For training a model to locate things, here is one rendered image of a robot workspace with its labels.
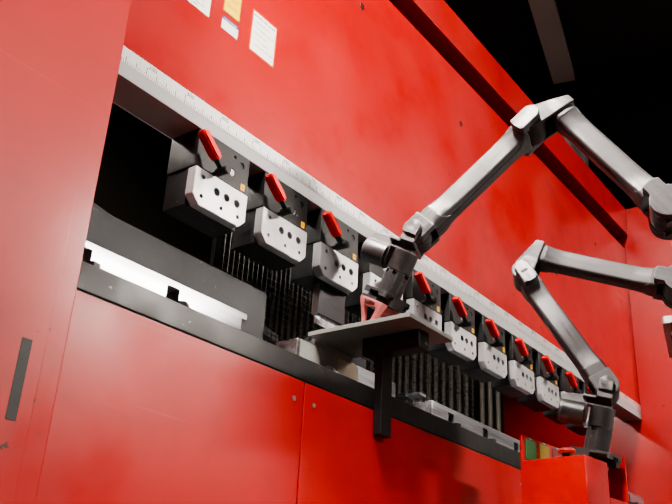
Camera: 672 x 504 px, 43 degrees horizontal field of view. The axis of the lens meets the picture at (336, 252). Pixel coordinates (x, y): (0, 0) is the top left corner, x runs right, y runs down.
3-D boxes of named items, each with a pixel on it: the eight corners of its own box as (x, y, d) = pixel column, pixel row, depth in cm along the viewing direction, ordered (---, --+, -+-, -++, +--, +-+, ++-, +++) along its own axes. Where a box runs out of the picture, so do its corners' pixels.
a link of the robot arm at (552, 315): (527, 255, 223) (531, 276, 232) (508, 265, 223) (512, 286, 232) (624, 384, 197) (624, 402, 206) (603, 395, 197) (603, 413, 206)
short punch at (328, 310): (317, 321, 191) (320, 283, 195) (310, 323, 193) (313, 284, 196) (343, 334, 199) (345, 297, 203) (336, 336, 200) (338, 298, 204)
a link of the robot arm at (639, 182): (560, 79, 197) (564, 107, 205) (512, 112, 197) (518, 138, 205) (698, 200, 171) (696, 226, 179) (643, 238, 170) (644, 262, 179)
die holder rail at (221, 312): (23, 271, 130) (35, 216, 133) (0, 279, 133) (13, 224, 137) (242, 359, 166) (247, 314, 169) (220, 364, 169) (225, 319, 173)
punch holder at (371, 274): (369, 301, 204) (371, 239, 211) (340, 307, 209) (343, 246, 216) (402, 320, 215) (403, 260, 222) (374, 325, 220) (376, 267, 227)
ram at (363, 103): (53, 30, 143) (126, -278, 176) (24, 46, 147) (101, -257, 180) (642, 419, 359) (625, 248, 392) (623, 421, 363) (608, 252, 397)
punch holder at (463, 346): (451, 347, 233) (450, 292, 240) (424, 352, 238) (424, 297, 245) (476, 362, 244) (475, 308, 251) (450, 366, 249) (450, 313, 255)
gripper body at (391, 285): (361, 291, 189) (375, 260, 190) (386, 305, 196) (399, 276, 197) (383, 298, 184) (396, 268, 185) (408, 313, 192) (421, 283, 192)
